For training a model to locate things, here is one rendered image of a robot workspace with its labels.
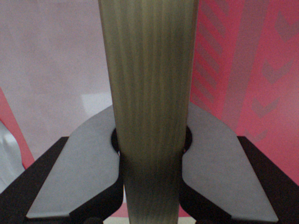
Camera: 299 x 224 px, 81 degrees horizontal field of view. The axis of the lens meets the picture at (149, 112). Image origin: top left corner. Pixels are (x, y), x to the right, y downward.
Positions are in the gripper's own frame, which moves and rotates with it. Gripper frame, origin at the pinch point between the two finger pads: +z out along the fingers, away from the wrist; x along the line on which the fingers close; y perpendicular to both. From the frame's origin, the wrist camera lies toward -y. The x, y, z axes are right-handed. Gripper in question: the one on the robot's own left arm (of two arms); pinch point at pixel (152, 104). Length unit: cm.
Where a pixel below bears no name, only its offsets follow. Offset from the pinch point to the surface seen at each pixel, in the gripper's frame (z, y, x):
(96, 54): 4.8, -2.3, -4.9
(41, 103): 4.6, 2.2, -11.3
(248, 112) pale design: 4.7, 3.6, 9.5
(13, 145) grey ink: 4.3, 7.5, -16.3
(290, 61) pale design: 4.9, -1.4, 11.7
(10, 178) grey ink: 3.9, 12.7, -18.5
